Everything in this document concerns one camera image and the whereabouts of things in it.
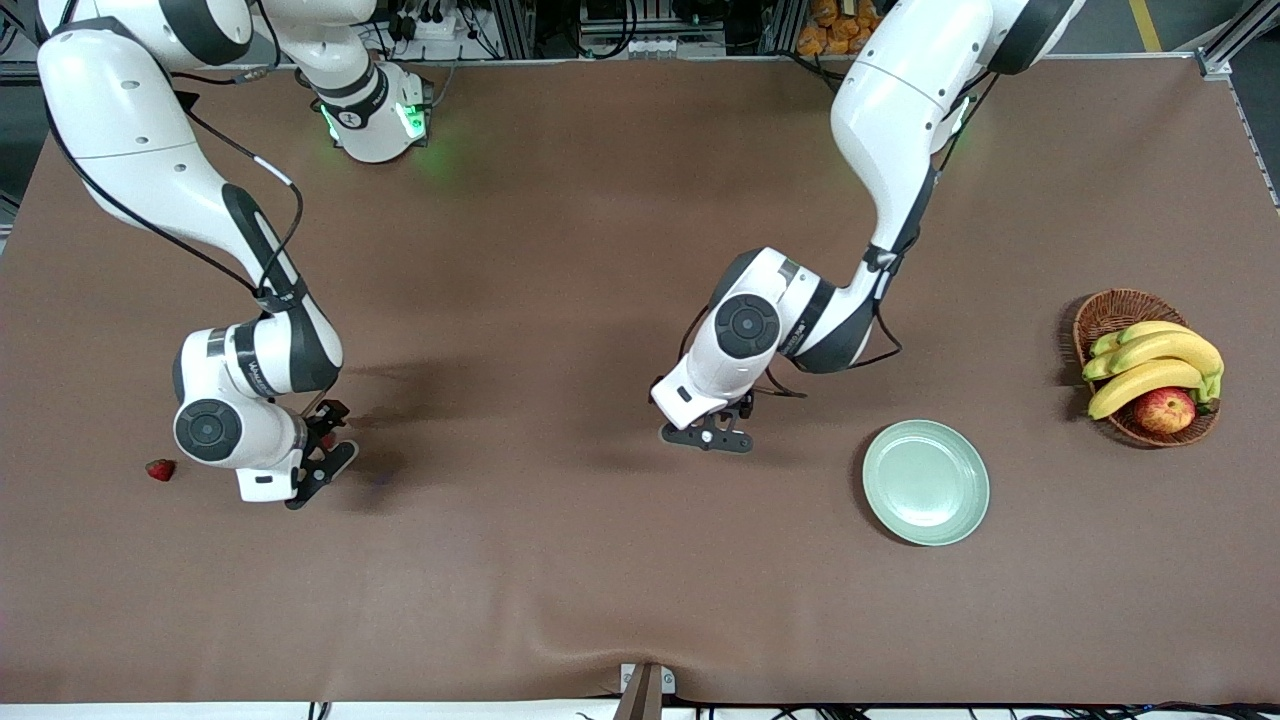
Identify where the pile of orange fruits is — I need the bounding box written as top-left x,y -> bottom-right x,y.
797,0 -> 883,57

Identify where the aluminium frame post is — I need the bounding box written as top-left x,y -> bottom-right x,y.
488,0 -> 538,59
762,0 -> 809,56

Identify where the red yellow apple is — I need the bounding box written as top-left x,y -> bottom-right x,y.
1133,387 -> 1198,435

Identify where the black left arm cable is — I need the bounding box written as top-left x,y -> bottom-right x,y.
680,60 -> 1001,401

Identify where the aluminium diagonal frame rail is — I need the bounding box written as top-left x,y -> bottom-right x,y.
1195,0 -> 1280,79

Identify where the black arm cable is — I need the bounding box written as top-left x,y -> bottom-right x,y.
680,60 -> 1001,401
35,0 -> 346,421

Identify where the pale green round plate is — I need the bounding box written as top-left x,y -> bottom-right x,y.
862,419 -> 991,547

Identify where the white power strip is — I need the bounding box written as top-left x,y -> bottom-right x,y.
385,0 -> 473,43

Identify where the white terminal strip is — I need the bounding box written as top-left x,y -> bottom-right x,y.
583,28 -> 729,59

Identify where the grey metal table bracket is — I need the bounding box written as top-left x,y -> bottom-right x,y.
615,662 -> 678,720

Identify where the brown table mat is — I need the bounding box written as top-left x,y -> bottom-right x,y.
0,55 -> 1280,706

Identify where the brown wicker basket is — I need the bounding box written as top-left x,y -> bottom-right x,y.
1072,288 -> 1222,448

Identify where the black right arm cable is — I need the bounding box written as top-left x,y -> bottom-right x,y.
35,0 -> 346,421

